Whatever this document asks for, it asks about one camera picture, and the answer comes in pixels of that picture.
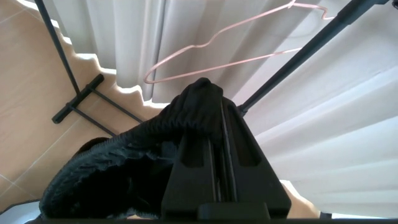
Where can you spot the pink clothes hanger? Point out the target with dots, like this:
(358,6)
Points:
(224,66)

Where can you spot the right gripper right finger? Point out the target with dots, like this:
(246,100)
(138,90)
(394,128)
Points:
(255,180)

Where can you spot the black clothes rack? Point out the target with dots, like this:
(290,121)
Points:
(311,46)

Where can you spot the beige curtain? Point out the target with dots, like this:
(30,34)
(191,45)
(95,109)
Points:
(326,140)

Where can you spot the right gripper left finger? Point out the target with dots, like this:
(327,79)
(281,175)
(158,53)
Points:
(189,180)

